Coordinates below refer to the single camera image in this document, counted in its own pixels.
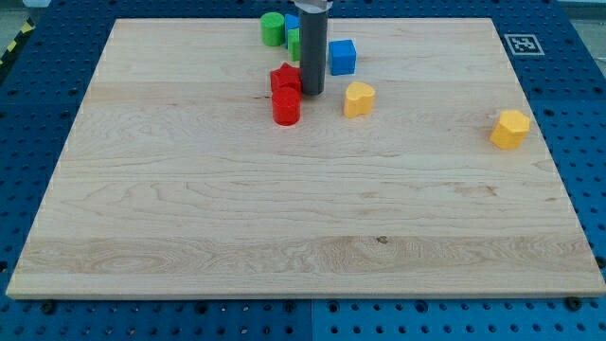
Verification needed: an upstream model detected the green cylinder block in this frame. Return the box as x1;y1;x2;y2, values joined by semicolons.
259;11;285;46

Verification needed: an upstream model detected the black bolt front right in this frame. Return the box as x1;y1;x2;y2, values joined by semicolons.
564;296;583;312

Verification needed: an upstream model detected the red star block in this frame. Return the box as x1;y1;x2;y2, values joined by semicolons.
270;63;302;93

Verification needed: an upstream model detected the blue cube block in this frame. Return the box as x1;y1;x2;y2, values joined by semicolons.
329;40;357;76

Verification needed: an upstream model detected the blue block behind rod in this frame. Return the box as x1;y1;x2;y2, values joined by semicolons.
284;13;299;47

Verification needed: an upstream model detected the yellow pentagon block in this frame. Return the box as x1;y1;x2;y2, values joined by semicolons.
490;110;531;150

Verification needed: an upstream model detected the wooden board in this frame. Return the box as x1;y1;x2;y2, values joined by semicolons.
7;18;605;300

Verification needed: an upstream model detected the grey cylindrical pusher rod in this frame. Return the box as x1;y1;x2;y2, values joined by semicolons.
294;0;331;96

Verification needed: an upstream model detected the black bolt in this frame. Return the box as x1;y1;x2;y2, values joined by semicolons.
564;296;583;312
40;300;57;315

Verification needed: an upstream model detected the black bolt front left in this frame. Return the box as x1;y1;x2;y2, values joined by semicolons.
40;300;57;315

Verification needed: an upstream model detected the yellow heart block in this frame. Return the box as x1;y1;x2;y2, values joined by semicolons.
343;81;376;118

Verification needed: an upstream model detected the white fiducial marker tag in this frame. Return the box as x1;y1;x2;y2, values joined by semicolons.
505;33;544;56

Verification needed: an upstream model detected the red cylinder block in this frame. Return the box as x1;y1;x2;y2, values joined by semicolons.
272;87;301;126

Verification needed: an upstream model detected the green star block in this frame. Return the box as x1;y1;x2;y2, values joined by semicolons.
287;28;300;62

